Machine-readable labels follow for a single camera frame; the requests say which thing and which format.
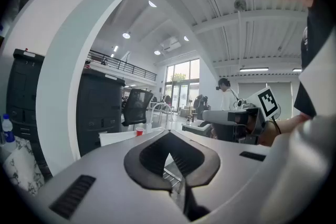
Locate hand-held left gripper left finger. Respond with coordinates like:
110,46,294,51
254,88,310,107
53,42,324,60
35,130,191,224

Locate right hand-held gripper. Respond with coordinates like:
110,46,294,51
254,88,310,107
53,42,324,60
202,86,279,145

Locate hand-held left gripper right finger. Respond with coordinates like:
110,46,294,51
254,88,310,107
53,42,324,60
170,130,271,224

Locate person's right forearm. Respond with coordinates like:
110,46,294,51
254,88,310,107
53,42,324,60
258,114,314,147

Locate black padded office chair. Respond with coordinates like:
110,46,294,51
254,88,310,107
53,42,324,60
193,94,211,119

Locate glass entrance doors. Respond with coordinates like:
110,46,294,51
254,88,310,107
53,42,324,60
165,58,201,111

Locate person's white garment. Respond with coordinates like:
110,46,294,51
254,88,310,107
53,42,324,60
259,31,336,224

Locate large black printer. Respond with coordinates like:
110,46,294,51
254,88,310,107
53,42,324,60
76,68,127,157

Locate black mesh office chair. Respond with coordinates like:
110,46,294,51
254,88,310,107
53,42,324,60
122,88,154,127

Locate ceiling air conditioner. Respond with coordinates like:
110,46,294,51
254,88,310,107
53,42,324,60
160,36,182,52

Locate marble patterned board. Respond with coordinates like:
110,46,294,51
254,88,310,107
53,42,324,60
2,136,45,196

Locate white curved partition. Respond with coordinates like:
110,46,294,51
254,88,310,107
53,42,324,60
0,0,148,176

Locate black mezzanine railing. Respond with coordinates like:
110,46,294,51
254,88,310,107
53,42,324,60
88,49,158,82

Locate blue-capped water bottle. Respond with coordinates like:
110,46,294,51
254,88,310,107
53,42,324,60
1,114,16,153

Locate black printer with red button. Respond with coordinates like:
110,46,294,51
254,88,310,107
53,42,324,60
6,48,45,141

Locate person's black clothing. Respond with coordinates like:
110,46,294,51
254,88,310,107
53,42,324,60
293,5,336,118

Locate right gripper fisheye camera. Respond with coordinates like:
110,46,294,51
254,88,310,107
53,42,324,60
233,98,257,111

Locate black wrist strap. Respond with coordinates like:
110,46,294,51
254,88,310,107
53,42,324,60
271,115,282,135

